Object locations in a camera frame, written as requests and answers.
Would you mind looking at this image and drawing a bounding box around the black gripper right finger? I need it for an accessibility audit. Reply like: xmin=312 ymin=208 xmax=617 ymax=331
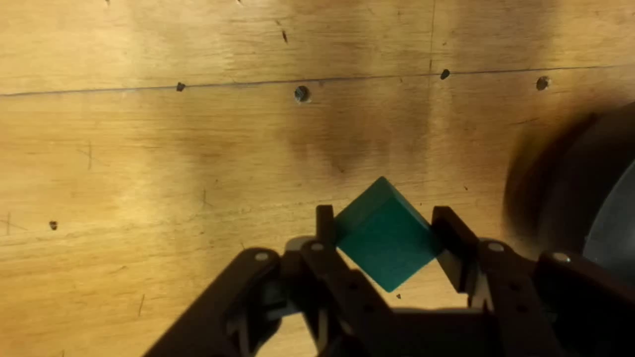
xmin=433 ymin=206 xmax=635 ymax=357

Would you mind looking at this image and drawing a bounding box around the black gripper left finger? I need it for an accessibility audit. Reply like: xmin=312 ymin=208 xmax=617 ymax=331
xmin=143 ymin=206 xmax=395 ymax=357

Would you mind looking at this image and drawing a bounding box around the blue-green block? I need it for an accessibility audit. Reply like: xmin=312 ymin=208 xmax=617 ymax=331
xmin=336 ymin=176 xmax=441 ymax=291

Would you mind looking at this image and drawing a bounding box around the black bowl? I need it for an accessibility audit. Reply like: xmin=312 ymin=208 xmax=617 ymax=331
xmin=504 ymin=103 xmax=635 ymax=281

